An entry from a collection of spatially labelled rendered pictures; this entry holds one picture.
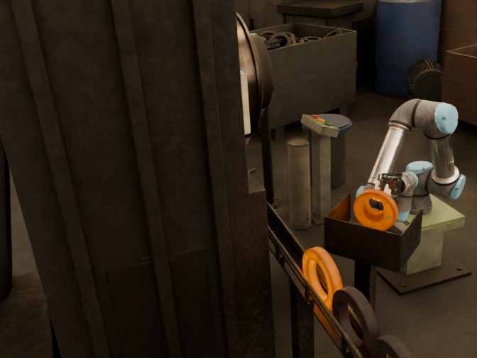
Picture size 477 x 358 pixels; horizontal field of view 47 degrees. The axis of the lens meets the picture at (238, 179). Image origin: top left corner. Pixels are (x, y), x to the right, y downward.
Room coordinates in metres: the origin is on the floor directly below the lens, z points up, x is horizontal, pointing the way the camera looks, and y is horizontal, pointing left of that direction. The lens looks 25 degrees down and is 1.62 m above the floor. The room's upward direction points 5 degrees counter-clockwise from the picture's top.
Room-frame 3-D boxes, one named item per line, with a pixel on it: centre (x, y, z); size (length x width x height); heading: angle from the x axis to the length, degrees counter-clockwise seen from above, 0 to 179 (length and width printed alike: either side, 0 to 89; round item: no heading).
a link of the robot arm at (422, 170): (2.29, -0.85, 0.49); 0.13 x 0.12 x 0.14; 46
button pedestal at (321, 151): (2.86, -0.48, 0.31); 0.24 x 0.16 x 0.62; 18
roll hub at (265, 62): (2.02, -0.09, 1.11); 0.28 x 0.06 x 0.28; 18
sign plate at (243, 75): (1.63, 0.00, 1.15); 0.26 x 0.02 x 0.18; 18
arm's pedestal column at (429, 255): (2.30, -0.84, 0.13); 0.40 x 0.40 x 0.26; 17
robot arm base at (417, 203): (2.30, -0.84, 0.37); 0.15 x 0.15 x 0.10
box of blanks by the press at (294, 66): (4.72, -0.45, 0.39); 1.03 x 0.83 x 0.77; 123
